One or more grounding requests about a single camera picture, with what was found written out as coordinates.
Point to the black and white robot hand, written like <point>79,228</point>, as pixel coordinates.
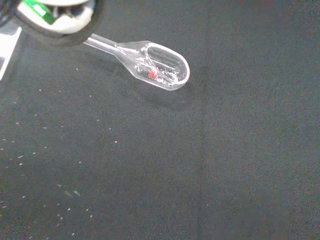
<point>67,22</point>

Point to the clear glass weighing funnel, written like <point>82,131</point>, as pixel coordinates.
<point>165,67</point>

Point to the pale board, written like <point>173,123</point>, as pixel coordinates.
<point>8,47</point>

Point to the black bench cloth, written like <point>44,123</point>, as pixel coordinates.
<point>175,162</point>

